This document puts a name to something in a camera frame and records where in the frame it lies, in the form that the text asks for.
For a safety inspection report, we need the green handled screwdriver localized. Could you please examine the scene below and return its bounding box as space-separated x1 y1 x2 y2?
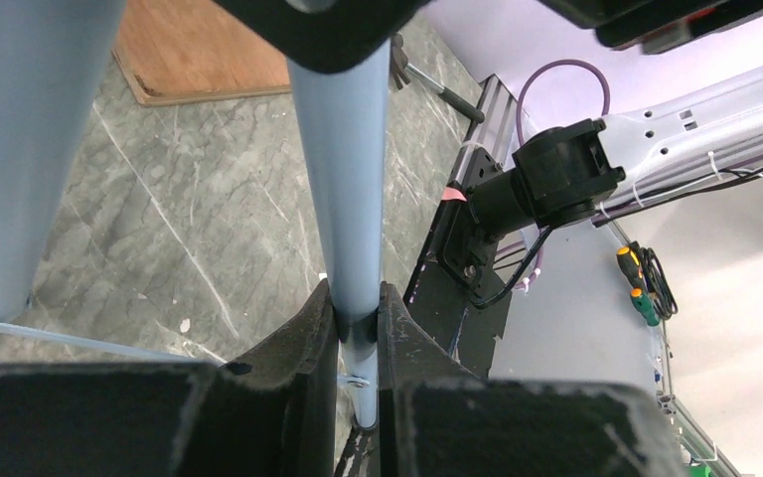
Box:
630 288 661 327

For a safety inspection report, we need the wooden board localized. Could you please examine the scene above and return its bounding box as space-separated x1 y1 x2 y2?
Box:
112 0 290 106

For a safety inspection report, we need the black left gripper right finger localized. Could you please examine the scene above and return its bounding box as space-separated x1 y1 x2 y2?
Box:
377 283 685 476

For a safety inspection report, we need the black handled hammer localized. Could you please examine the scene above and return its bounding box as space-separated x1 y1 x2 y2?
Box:
389 33 485 123

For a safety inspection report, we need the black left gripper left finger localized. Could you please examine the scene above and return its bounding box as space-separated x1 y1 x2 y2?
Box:
0 282 338 476

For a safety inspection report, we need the light blue music stand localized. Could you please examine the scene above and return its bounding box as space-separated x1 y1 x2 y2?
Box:
0 1 419 429

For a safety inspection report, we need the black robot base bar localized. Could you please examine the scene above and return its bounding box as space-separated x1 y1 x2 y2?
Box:
403 147 533 378

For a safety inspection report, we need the yellow handled screwdriver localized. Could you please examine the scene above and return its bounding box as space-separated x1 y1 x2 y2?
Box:
616 245 647 292

